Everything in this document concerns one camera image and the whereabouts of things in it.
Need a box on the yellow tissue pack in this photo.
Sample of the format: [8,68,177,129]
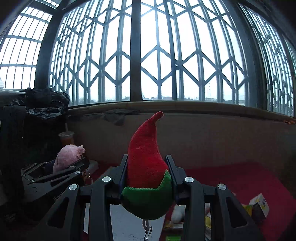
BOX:
[242,193,270,224]

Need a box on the pink fluffy plush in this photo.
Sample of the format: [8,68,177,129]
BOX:
[53,144,85,173]

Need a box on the red green elf hat plush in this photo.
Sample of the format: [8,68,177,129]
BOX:
[121,111,173,220]

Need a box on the orange drink cup with straw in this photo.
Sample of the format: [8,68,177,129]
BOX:
[58,123,74,146]

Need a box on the white storage tray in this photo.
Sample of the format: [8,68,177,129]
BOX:
[109,205,165,241]

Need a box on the black plastic bag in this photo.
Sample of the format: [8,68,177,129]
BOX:
[10,88,70,120]

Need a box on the grey cloth on sill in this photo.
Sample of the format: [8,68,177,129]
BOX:
[98,108,140,126]

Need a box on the window metal grille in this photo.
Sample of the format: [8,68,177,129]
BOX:
[1,1,295,116]

